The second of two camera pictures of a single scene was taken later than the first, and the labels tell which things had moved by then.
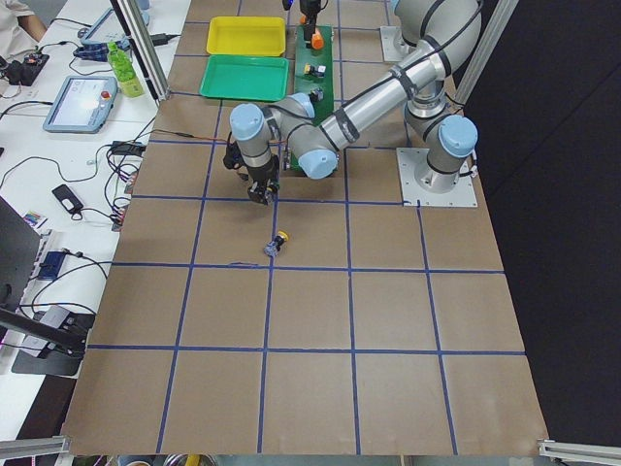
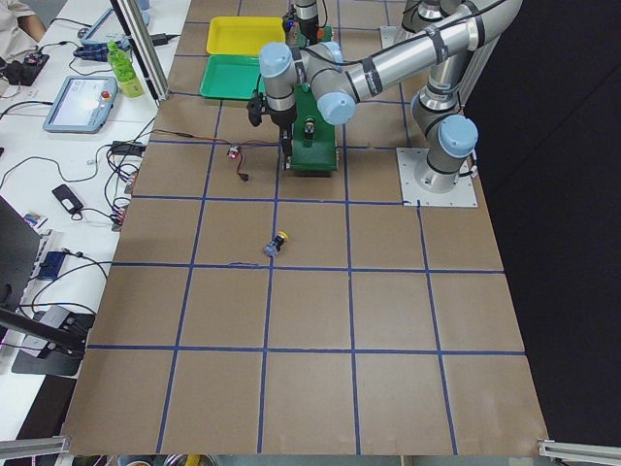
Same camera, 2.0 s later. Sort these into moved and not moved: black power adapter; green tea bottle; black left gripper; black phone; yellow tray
Moved: black left gripper
Not moved: black phone; black power adapter; green tea bottle; yellow tray
